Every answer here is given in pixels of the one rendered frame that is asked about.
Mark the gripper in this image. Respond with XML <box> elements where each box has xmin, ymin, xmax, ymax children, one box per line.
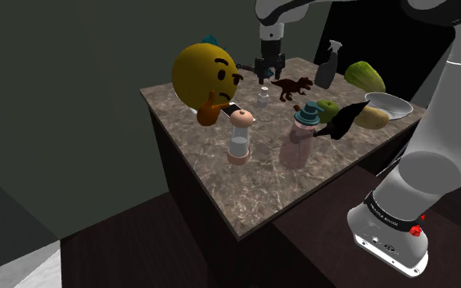
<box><xmin>254</xmin><ymin>38</ymin><xmax>287</xmax><ymax>85</ymax></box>

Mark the brown dinosaur toy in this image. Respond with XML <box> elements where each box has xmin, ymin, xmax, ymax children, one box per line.
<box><xmin>270</xmin><ymin>76</ymin><xmax>314</xmax><ymax>103</ymax></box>

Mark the small clear bottle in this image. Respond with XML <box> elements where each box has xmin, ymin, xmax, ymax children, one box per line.
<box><xmin>256</xmin><ymin>86</ymin><xmax>271</xmax><ymax>109</ymax></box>

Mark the grey spray bottle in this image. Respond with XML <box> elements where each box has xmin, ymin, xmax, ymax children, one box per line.
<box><xmin>314</xmin><ymin>39</ymin><xmax>344</xmax><ymax>90</ymax></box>

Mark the yellow thinking face figure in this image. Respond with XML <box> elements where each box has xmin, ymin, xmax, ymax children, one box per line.
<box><xmin>171</xmin><ymin>43</ymin><xmax>245</xmax><ymax>128</ymax></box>

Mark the teal spiky thing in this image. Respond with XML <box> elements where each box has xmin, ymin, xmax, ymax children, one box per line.
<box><xmin>201</xmin><ymin>34</ymin><xmax>228</xmax><ymax>52</ymax></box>

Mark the green apple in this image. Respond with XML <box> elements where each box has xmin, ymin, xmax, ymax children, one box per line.
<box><xmin>315</xmin><ymin>99</ymin><xmax>341</xmax><ymax>124</ymax></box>

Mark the peach salt grinder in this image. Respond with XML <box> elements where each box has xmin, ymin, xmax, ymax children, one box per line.
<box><xmin>226</xmin><ymin>109</ymin><xmax>255</xmax><ymax>167</ymax></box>

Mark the pink soap dispenser teal pump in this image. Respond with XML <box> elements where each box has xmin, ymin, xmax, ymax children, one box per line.
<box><xmin>278</xmin><ymin>101</ymin><xmax>326</xmax><ymax>169</ymax></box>

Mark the black pointed thing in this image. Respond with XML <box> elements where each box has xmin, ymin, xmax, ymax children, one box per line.
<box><xmin>312</xmin><ymin>100</ymin><xmax>371</xmax><ymax>141</ymax></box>

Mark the green ridged vegetable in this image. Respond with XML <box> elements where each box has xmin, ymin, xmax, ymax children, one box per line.
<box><xmin>343</xmin><ymin>61</ymin><xmax>387</xmax><ymax>94</ymax></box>

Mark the dark cabinet with marble top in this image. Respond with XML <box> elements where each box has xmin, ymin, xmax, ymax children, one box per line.
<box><xmin>139</xmin><ymin>56</ymin><xmax>427</xmax><ymax>288</ymax></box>

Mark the yellow potato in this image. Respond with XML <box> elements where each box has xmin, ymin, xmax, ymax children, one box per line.
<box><xmin>353</xmin><ymin>105</ymin><xmax>391</xmax><ymax>131</ymax></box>

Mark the white bowl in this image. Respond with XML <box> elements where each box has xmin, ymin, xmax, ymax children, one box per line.
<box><xmin>364</xmin><ymin>92</ymin><xmax>414</xmax><ymax>121</ymax></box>

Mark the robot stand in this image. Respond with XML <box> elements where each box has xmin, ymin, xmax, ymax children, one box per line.
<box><xmin>271</xmin><ymin>164</ymin><xmax>461</xmax><ymax>288</ymax></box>

